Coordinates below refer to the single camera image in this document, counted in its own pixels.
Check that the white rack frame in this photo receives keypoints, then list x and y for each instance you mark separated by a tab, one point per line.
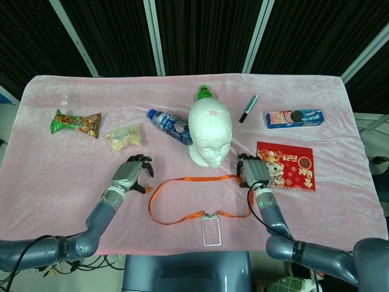
370	121

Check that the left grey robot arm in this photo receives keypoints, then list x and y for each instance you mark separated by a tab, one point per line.
100	216

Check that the green patterned bag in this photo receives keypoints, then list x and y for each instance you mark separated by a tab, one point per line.
288	284

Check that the blue white board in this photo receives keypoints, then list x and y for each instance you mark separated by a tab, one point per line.
4	97

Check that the grey blue robot torso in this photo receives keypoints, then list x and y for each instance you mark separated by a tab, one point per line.
182	273

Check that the green black marker pen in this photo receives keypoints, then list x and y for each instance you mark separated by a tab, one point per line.
247	110

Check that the blue drink bottle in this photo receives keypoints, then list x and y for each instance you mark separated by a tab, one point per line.
170	124

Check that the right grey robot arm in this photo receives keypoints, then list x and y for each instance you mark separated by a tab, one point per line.
273	216

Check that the blue cookie box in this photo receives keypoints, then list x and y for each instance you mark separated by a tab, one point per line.
294	119

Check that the green bottle cap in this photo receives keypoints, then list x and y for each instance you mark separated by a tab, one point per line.
204	92

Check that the clear badge holder frame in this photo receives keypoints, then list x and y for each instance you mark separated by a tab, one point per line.
211	217

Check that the white foam mannequin head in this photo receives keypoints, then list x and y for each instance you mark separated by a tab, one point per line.
209	134

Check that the green orange snack bag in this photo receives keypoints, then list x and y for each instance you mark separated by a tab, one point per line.
76	123

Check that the pink velvet tablecloth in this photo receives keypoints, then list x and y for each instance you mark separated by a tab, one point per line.
334	182

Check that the red spiral notebook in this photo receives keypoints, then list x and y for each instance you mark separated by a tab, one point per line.
291	164

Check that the white partition post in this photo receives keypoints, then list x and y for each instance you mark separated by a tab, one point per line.
364	57
258	36
75	39
155	39

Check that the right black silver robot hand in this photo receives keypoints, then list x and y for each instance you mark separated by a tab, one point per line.
255	171

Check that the clear plastic snack bag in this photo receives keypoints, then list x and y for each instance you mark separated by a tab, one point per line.
123	138

